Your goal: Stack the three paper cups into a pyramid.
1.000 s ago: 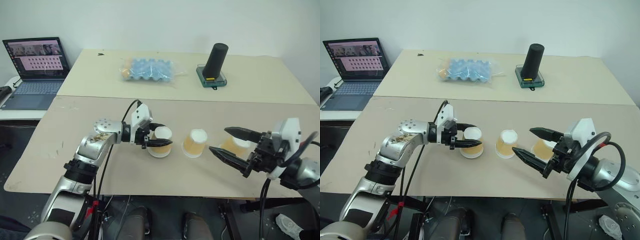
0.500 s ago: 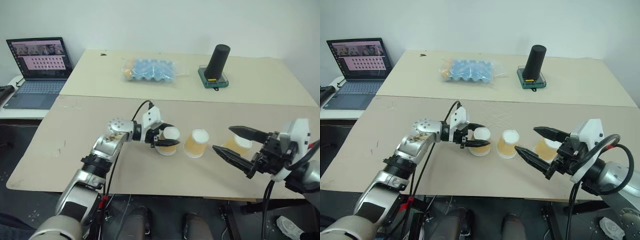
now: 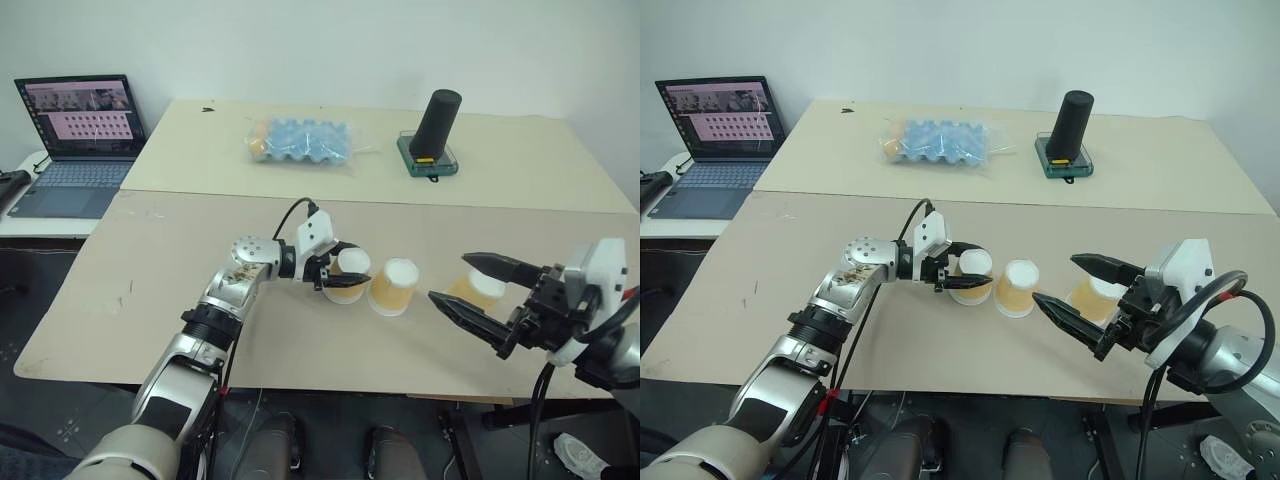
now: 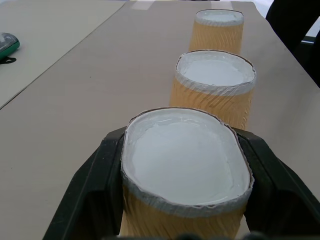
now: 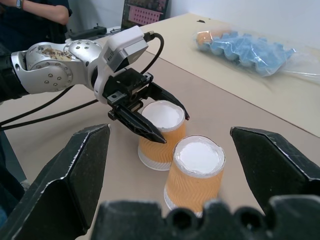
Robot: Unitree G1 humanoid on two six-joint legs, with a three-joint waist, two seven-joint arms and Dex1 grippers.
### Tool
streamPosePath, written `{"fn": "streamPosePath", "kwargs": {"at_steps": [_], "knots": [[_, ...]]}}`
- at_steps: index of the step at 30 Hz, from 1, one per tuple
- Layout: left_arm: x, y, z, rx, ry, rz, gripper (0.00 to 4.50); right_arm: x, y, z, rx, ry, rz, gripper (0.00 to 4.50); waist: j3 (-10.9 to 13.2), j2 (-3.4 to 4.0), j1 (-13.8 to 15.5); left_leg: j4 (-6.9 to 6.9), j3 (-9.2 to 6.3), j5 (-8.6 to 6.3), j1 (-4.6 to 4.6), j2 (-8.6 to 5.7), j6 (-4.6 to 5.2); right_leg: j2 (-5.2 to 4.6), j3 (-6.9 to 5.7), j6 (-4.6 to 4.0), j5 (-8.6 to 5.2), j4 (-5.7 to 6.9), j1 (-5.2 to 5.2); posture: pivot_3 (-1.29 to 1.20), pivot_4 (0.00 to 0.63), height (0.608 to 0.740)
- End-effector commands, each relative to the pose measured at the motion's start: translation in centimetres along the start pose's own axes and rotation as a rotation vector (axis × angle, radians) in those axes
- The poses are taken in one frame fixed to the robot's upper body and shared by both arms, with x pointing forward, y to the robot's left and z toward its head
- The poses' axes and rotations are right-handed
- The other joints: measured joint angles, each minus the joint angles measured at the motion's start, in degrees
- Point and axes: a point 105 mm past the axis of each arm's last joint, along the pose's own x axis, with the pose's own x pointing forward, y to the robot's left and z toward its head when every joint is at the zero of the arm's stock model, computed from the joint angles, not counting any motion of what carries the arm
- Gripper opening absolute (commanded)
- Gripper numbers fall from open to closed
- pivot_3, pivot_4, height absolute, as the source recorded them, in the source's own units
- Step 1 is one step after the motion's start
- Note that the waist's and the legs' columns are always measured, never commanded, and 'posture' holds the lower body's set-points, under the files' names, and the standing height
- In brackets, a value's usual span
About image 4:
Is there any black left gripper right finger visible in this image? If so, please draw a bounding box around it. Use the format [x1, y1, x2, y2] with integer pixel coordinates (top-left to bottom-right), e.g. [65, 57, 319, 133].
[231, 126, 320, 240]

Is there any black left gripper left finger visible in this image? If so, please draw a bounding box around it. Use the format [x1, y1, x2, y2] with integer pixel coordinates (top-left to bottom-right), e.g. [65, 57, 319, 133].
[42, 125, 128, 240]

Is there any tan ribbed paper cup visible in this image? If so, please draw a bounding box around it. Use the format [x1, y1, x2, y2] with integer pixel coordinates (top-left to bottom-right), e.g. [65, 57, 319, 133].
[119, 106, 255, 240]
[169, 49, 257, 131]
[188, 9, 245, 55]

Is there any black chair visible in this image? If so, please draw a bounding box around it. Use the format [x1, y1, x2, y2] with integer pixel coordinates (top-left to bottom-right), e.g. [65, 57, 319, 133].
[265, 0, 320, 89]

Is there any green and grey case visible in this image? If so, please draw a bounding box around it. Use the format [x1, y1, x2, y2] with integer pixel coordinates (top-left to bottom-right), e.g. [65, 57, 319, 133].
[0, 32, 21, 65]

